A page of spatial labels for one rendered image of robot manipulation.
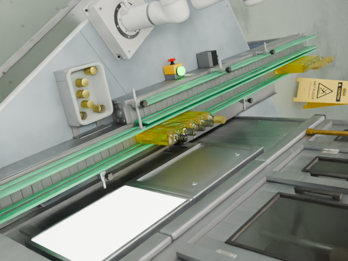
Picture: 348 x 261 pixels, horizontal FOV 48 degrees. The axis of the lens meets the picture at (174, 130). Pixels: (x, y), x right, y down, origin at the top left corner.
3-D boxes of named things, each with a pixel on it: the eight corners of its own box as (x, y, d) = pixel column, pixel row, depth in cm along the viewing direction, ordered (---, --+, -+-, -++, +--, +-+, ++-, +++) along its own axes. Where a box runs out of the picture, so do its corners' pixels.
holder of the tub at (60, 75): (71, 138, 158) (82, 139, 153) (53, 71, 150) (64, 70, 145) (104, 124, 170) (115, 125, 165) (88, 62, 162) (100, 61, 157)
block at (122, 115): (115, 124, 166) (126, 125, 162) (110, 103, 164) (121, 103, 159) (121, 121, 169) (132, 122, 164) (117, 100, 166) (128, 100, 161)
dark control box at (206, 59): (198, 68, 215) (209, 67, 209) (195, 53, 213) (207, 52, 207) (206, 64, 221) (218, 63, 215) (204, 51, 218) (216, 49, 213)
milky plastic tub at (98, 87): (68, 126, 156) (81, 127, 150) (53, 71, 150) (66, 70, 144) (102, 113, 168) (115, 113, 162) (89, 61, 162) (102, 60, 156)
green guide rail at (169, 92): (131, 106, 163) (144, 106, 158) (130, 104, 163) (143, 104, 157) (305, 37, 283) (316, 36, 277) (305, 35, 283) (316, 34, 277)
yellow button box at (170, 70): (164, 80, 196) (175, 79, 191) (161, 65, 194) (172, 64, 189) (173, 76, 201) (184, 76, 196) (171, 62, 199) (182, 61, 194)
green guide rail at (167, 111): (134, 123, 165) (147, 124, 160) (134, 121, 165) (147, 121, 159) (306, 47, 285) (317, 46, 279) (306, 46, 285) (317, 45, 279)
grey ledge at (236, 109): (170, 143, 197) (187, 144, 189) (166, 126, 194) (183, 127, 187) (262, 93, 262) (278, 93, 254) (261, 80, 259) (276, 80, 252)
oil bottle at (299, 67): (275, 74, 253) (318, 72, 234) (274, 65, 252) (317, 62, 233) (279, 72, 257) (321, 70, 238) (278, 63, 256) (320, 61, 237)
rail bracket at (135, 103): (127, 129, 162) (148, 131, 154) (118, 90, 158) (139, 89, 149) (132, 127, 164) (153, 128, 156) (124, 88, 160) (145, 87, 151)
